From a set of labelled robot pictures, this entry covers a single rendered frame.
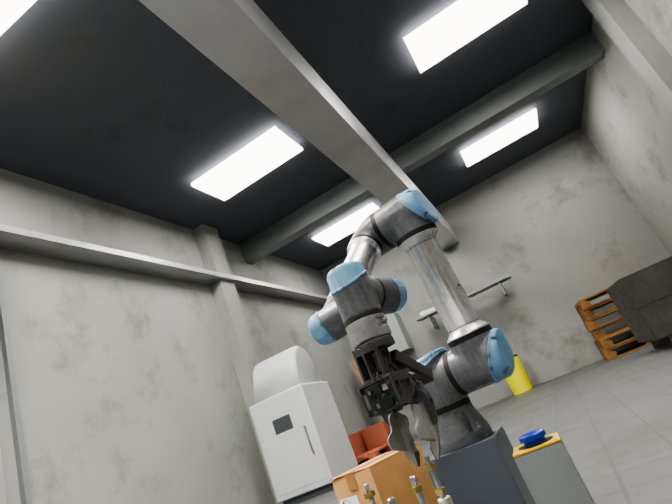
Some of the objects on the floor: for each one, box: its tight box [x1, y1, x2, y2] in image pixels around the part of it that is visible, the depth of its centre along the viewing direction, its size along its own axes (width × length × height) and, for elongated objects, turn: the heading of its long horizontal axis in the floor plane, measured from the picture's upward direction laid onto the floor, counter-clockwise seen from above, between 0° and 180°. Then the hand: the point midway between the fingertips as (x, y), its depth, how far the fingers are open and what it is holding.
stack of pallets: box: [574, 288, 651, 361], centre depth 688 cm, size 126×86×90 cm
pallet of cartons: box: [348, 421, 392, 465], centre depth 639 cm, size 119×78×41 cm, turn 111°
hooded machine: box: [249, 346, 358, 504], centre depth 535 cm, size 79×72×156 cm
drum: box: [506, 354, 533, 396], centre depth 761 cm, size 37×36×57 cm
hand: (426, 453), depth 79 cm, fingers open, 3 cm apart
